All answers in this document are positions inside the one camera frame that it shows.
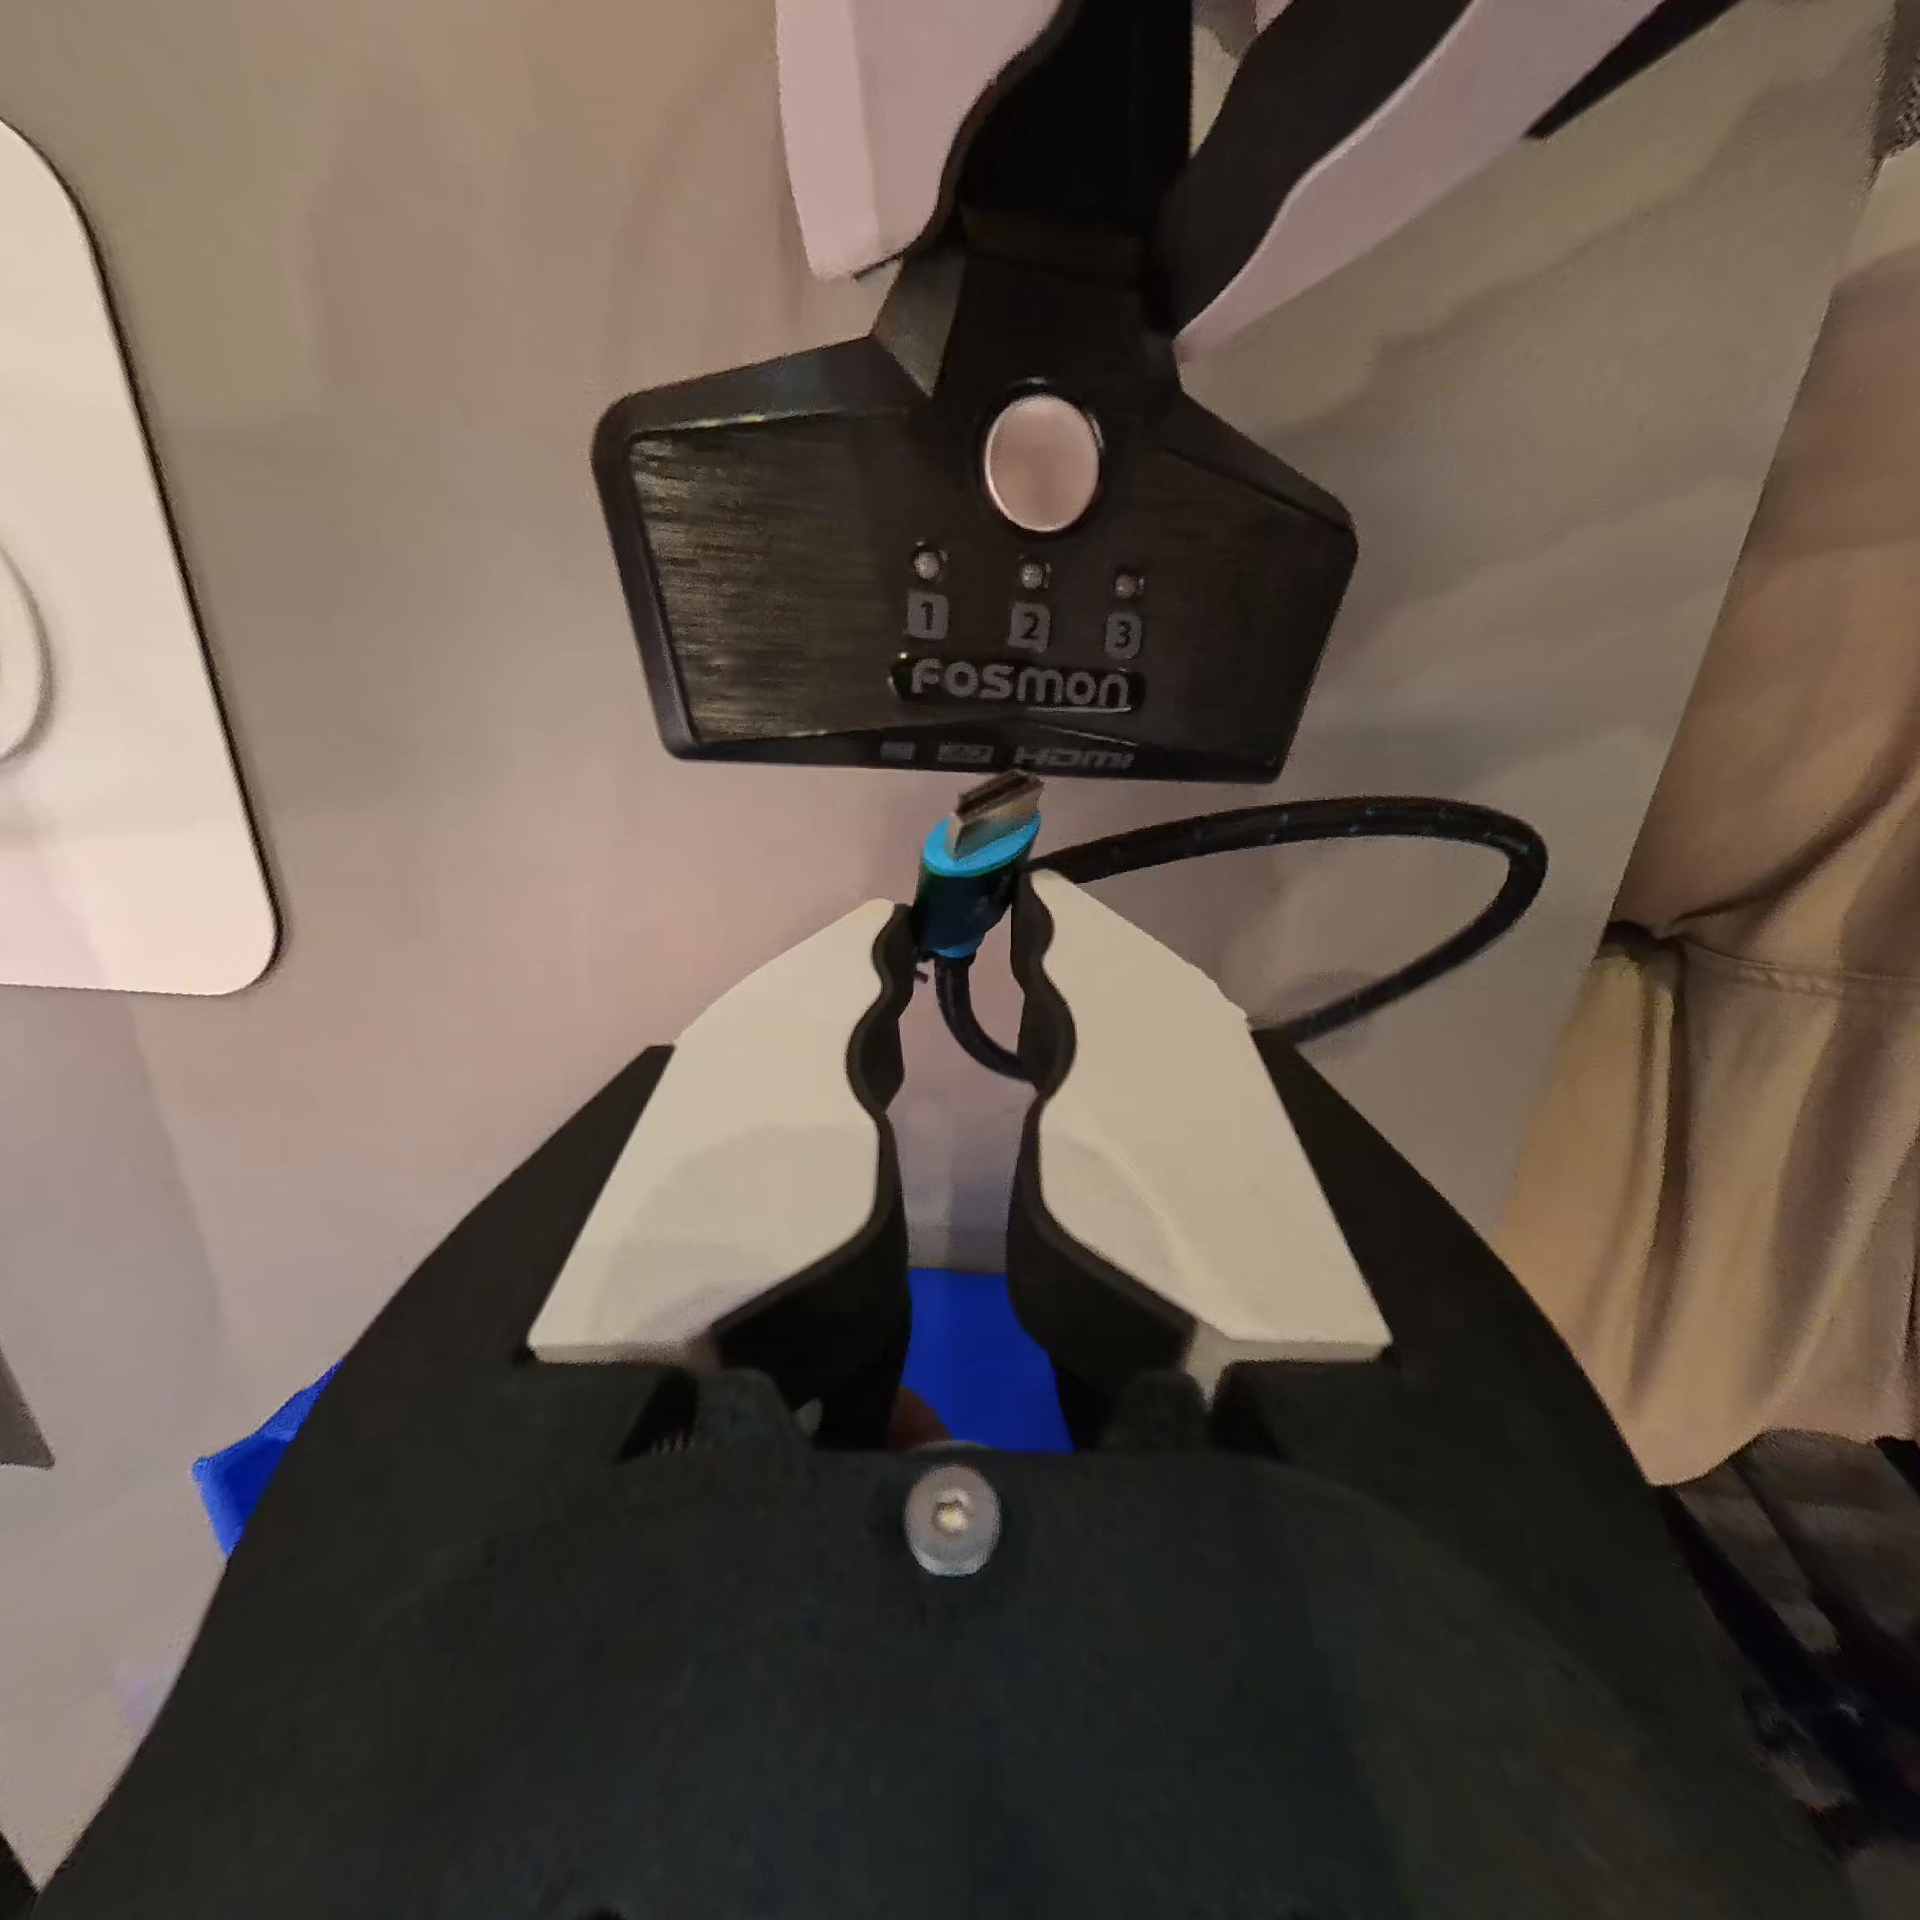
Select person's beige trousers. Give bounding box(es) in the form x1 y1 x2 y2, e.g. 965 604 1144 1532
1491 193 1920 1488

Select black port switch box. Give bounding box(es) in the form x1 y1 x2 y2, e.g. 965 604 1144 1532
592 208 1360 785

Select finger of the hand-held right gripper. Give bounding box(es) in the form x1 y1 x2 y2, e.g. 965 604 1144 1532
1170 0 1698 359
772 0 1086 286

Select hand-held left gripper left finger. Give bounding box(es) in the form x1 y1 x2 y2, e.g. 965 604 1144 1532
528 901 914 1442

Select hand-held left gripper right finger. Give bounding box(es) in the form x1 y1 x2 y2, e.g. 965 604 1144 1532
1009 872 1390 1426

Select black braided cable green plugs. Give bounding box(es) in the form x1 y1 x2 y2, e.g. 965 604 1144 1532
917 766 1550 1082

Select blue plastic bin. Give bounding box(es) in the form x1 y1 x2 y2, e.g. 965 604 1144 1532
192 1267 1075 1557

